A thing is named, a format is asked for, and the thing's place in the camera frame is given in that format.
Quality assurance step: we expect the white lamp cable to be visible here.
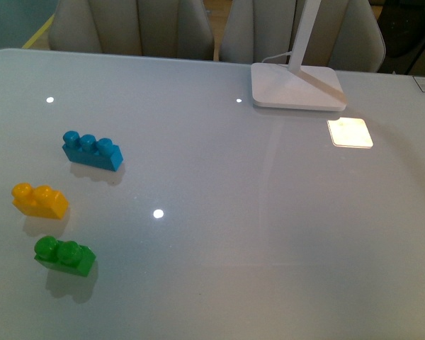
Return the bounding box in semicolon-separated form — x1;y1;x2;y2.
261;52;292;64

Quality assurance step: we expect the beige left chair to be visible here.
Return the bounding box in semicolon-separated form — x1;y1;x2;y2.
48;0;215;60

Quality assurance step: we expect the yellow two-stud block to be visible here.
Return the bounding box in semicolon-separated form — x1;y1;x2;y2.
11;183;69;220

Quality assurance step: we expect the blue three-stud block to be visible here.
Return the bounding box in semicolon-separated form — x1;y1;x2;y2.
62;130;123;171

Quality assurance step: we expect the beige chair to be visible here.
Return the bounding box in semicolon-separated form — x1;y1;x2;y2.
219;0;385;72
48;0;215;60

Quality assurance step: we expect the white desk lamp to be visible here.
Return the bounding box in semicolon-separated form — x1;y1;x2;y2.
251;1;347;112

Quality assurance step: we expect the beige right chair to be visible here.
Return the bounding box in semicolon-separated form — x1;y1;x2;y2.
219;0;385;72

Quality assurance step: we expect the green two-stud block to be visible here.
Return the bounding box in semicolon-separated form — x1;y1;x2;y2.
34;236;96;277

